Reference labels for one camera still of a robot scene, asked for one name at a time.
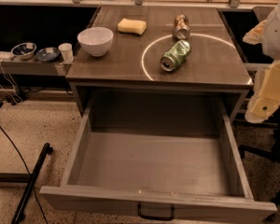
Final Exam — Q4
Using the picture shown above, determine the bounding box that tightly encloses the black stand leg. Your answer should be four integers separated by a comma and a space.
11, 143, 53, 224

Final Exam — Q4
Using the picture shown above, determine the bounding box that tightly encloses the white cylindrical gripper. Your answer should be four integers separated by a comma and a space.
243, 20, 280, 123

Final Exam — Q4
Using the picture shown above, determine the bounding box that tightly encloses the crushed green soda can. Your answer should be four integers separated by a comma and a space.
161, 40, 191, 72

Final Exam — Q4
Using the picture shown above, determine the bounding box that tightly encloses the yellow sponge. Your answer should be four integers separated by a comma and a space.
118, 19, 147, 35

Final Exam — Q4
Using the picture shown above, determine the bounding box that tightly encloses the small white paper cup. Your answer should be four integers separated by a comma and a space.
58, 43, 74, 63

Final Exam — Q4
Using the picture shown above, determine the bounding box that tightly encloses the white bowl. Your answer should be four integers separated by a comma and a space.
77, 27, 113, 57

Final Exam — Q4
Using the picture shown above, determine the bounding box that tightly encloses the open grey top drawer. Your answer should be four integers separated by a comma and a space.
40, 92, 276, 224

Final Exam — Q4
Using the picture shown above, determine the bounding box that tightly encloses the white cable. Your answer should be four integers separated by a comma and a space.
0, 59, 23, 105

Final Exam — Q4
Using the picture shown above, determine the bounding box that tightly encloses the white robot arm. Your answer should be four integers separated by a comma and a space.
243, 3, 280, 123

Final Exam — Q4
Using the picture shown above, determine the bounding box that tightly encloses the black floor cable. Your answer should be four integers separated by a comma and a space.
0, 118, 49, 224

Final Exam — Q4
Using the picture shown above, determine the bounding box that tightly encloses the black drawer handle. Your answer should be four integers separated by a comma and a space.
137, 203, 175, 221

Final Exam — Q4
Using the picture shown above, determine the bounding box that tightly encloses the dark blue saucer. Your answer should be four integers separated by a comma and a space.
35, 47, 60, 62

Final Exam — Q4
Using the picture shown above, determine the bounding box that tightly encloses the white power strip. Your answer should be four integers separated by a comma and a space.
0, 51, 12, 60

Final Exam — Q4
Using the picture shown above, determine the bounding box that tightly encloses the wooden cabinet with dark top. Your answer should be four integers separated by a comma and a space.
65, 5, 255, 123

